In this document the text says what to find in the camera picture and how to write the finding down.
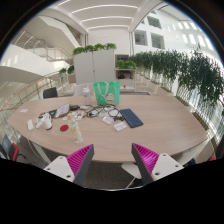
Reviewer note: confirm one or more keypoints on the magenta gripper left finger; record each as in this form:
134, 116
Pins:
73, 167

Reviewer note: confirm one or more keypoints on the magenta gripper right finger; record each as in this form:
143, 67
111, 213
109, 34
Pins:
153, 166

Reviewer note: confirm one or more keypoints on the clear plastic water bottle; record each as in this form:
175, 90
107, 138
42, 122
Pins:
74, 128

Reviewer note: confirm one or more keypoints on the red round coaster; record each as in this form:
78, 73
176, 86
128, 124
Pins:
64, 128

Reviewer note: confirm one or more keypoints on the white card packet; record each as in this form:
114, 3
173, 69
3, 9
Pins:
120, 126

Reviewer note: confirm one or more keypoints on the open notebook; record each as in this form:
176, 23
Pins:
63, 110

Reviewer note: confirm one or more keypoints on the white mug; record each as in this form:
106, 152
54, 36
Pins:
46, 120

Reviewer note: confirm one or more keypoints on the clear tumbler with lid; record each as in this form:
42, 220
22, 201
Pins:
87, 96

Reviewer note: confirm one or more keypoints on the red and blue chair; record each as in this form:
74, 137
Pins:
9, 150

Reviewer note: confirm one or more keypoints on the green tote bag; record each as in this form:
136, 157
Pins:
107, 93

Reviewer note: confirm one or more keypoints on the black office chair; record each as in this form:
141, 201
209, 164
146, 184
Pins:
50, 93

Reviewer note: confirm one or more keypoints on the white shelf with plants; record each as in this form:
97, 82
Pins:
125, 73

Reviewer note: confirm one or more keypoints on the white cabinet with plants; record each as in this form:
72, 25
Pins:
94, 63

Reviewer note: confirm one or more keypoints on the row of green trees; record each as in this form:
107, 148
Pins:
193, 70

